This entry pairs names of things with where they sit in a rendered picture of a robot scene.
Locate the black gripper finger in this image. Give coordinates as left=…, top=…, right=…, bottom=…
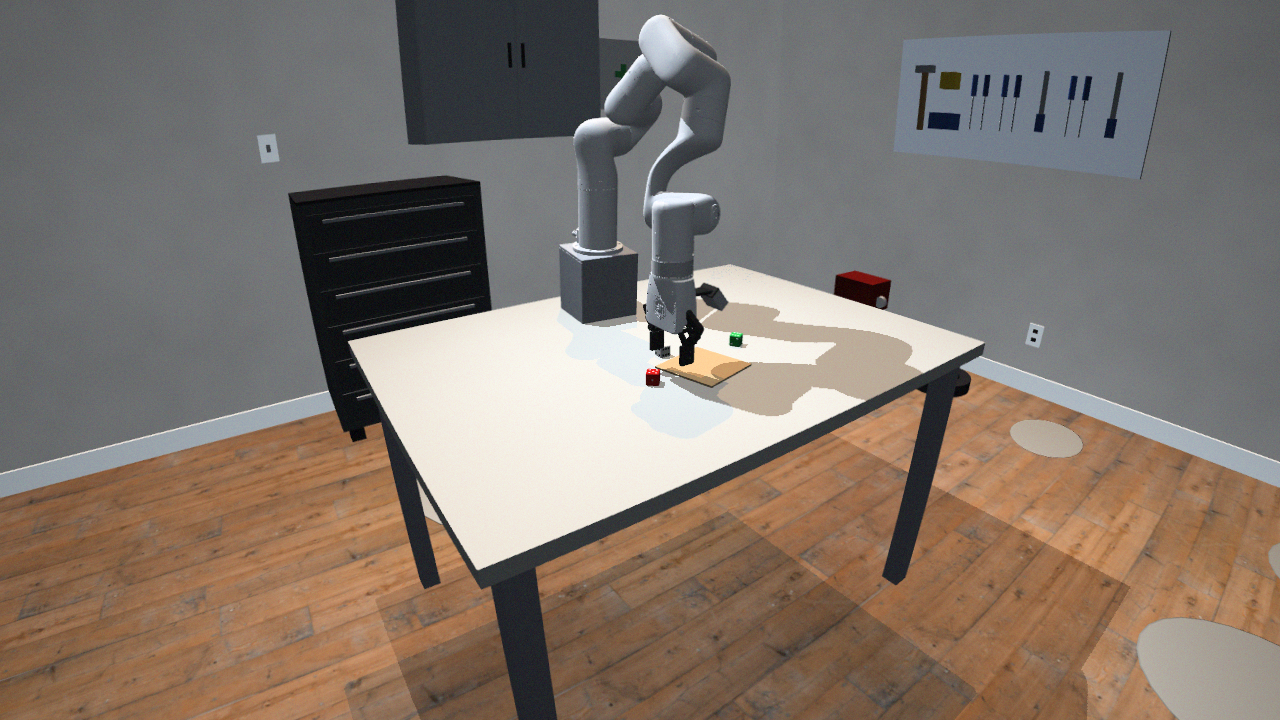
left=643, top=304, right=664, bottom=351
left=678, top=310, right=704, bottom=366

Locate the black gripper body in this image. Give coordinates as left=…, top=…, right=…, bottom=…
left=646, top=273, right=698, bottom=334

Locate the tan flat mat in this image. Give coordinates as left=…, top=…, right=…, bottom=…
left=655, top=347, right=753, bottom=388

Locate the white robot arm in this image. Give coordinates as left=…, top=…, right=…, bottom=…
left=572, top=15, right=731, bottom=278

